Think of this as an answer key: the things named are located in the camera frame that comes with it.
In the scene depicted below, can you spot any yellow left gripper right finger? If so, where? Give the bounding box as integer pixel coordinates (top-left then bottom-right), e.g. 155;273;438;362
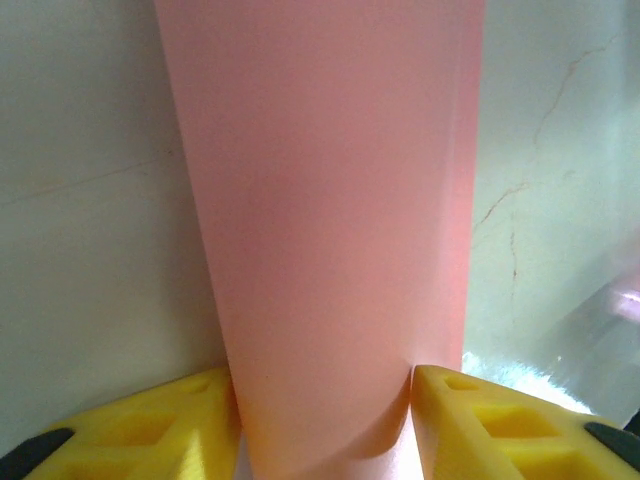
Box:
408;364;640;480

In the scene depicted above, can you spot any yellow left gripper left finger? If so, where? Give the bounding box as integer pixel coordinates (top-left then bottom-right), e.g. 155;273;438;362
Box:
0;367;245;480

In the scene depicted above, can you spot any pink cloth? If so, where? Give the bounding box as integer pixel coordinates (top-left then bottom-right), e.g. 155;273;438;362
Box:
152;0;484;480

